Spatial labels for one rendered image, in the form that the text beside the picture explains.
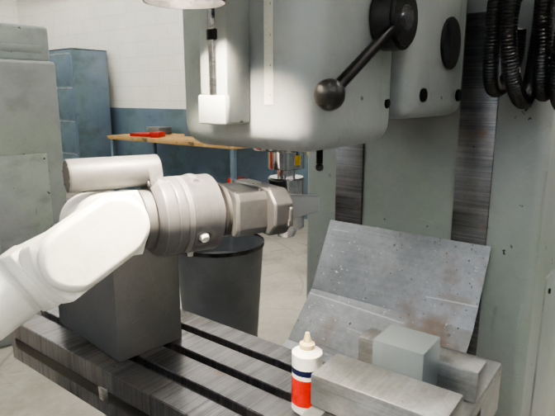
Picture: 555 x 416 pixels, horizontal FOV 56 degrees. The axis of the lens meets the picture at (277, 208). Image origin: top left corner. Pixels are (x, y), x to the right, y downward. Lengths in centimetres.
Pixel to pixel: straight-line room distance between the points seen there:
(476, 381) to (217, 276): 201
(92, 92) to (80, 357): 716
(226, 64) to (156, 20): 693
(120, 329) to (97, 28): 783
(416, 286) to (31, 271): 67
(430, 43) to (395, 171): 33
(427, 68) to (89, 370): 67
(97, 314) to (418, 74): 61
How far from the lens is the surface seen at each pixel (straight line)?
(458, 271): 95
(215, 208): 56
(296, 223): 65
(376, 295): 99
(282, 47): 54
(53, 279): 51
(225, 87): 54
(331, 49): 55
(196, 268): 257
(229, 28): 55
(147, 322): 88
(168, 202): 55
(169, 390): 79
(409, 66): 68
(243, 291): 262
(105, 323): 89
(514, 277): 96
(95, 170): 55
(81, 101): 786
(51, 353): 100
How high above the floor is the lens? 137
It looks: 12 degrees down
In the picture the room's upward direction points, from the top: straight up
